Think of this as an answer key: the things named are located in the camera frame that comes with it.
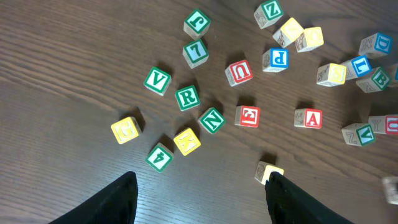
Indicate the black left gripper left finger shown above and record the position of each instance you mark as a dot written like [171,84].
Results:
[116,203]

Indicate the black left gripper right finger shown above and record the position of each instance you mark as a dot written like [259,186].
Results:
[289,204]

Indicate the yellow C block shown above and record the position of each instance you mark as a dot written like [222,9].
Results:
[264,170]

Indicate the green 4 block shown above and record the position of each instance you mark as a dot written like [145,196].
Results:
[160,157]

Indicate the yellow G block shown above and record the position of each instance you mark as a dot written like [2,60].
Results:
[126,129]

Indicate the red A block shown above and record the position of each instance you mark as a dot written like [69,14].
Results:
[308,118]

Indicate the yellow K block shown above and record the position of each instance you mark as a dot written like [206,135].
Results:
[187,141]

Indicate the green V block centre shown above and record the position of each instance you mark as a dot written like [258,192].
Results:
[358,134]

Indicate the green v block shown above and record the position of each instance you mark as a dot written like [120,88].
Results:
[157,81]
[358,134]

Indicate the red E block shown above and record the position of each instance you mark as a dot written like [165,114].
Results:
[247,116]

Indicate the green N block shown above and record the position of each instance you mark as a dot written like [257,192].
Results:
[212,120]

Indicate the green R block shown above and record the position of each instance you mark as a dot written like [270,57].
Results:
[187,98]

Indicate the red U block centre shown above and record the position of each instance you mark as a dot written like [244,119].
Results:
[387,124]

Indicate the red u block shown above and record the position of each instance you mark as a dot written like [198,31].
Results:
[238,73]
[387,124]

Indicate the green V block left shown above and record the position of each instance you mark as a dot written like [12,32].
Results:
[157,81]

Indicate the yellow S block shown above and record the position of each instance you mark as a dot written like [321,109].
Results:
[331,75]

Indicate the red U block left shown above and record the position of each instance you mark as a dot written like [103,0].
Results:
[238,73]

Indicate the blue P block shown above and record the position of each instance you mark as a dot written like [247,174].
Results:
[275,60]

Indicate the blue L block upper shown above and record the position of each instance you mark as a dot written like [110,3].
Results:
[357,67]

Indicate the green B block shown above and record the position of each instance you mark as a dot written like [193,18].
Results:
[377,80]

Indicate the yellow block upper right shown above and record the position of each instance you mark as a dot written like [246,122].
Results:
[310,39]

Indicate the green 7 block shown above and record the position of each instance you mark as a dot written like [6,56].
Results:
[195,53]

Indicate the yellow block upper left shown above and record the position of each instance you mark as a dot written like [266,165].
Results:
[288,33]

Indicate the blue D block top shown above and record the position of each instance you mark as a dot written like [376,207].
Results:
[376,45]

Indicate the green Z block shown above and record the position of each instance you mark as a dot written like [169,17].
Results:
[268,13]

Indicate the green J block left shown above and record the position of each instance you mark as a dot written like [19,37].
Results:
[196,24]

